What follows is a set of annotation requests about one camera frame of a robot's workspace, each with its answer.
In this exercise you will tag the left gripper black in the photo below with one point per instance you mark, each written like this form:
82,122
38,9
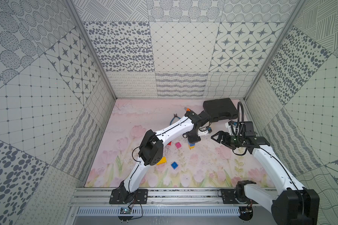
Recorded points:
194,135

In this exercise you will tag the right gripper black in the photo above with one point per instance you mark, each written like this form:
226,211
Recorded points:
221,133

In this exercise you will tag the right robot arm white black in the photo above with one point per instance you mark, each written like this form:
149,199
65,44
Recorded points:
294,204

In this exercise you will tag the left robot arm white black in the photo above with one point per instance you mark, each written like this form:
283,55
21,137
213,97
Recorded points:
191,125

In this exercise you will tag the pink lego brick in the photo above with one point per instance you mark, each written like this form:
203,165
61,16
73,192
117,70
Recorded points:
178,145

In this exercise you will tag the yellow long lego brick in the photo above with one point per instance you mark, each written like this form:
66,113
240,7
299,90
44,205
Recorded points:
162,161

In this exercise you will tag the black plastic tool case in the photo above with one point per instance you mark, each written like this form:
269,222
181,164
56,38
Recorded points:
220,109

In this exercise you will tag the floral pink table mat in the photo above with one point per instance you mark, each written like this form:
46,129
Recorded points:
209,164

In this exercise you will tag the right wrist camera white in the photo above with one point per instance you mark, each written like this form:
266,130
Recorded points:
233,128

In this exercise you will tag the teal handled pliers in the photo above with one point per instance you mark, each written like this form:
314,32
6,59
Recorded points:
175,119

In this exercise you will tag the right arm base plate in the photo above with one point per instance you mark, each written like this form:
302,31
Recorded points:
229,196

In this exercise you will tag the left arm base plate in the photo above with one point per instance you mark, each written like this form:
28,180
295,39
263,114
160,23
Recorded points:
122,197

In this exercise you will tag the aluminium rail frame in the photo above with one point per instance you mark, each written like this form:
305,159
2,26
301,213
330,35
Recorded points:
158,197

